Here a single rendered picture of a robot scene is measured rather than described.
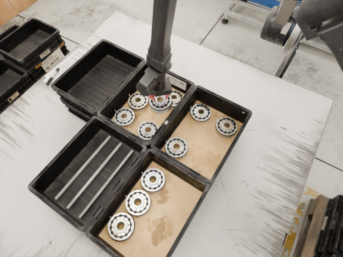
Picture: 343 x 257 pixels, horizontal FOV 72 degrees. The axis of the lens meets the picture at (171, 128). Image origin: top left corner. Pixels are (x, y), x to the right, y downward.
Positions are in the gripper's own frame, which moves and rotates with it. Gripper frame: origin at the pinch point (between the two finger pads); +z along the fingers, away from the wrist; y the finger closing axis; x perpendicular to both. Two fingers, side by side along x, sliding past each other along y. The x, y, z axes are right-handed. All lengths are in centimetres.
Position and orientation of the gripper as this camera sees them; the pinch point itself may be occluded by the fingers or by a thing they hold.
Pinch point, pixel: (160, 98)
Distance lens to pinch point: 105.9
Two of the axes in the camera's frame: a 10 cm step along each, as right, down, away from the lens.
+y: 9.8, -1.9, 0.7
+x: -2.0, -8.7, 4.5
